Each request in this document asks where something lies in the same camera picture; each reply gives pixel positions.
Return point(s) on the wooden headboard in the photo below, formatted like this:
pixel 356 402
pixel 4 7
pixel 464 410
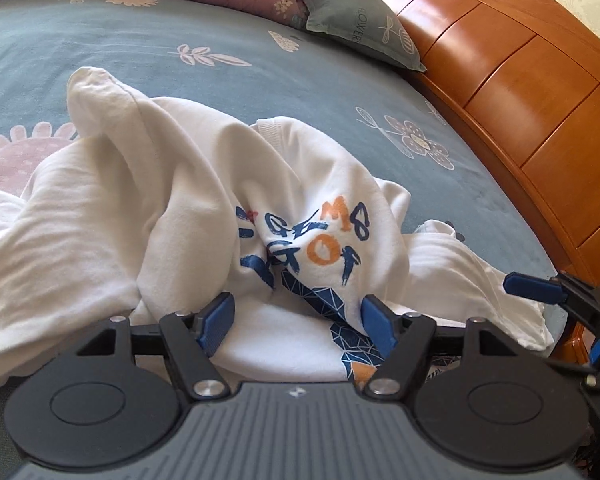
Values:
pixel 530 85

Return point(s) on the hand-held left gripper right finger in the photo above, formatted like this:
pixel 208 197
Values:
pixel 380 325

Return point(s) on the grey-green printed pillow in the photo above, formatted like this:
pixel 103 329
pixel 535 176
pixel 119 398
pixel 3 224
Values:
pixel 360 25

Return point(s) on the white printed long-sleeve shirt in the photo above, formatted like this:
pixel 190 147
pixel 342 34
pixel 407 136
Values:
pixel 130 210

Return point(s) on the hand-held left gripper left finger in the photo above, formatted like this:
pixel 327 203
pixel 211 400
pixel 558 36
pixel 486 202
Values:
pixel 215 322

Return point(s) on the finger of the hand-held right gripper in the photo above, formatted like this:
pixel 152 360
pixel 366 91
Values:
pixel 530 287
pixel 596 352

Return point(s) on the blue floral bed sheet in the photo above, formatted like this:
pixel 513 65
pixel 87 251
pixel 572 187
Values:
pixel 230 90

